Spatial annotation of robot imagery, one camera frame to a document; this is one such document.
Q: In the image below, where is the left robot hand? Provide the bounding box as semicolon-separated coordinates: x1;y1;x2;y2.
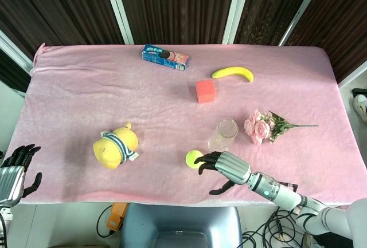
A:
0;144;42;208

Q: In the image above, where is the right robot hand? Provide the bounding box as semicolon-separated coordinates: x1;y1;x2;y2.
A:
193;151;252;196

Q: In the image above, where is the pink flower bouquet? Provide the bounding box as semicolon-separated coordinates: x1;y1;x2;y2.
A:
244;109;319;146

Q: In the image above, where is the clear glass cup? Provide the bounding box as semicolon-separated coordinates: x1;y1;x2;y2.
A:
207;119;239;152

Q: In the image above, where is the yellow-green tennis ball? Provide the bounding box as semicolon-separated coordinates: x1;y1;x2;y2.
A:
185;149;205;169

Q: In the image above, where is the pink foam cube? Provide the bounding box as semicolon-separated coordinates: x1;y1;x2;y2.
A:
196;79;217;104

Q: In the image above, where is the pink tablecloth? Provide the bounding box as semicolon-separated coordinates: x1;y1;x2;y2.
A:
5;42;367;207

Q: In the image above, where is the yellow banana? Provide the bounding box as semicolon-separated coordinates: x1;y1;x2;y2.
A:
212;66;255;83

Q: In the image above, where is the yellow plush toy striped scarf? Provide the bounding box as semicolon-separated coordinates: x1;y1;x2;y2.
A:
92;121;140;170

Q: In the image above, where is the orange power strip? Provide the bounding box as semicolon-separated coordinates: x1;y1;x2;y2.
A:
106;202;128;230

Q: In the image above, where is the blue cookie box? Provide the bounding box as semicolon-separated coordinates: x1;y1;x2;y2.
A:
141;44;190;72

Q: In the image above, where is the white sneaker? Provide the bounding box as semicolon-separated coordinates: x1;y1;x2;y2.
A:
352;93;367;115

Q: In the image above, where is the black cables bundle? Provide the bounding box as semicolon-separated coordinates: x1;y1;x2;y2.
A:
242;205;312;248

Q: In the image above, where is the black power strip cable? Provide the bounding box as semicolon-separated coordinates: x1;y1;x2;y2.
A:
96;204;116;238

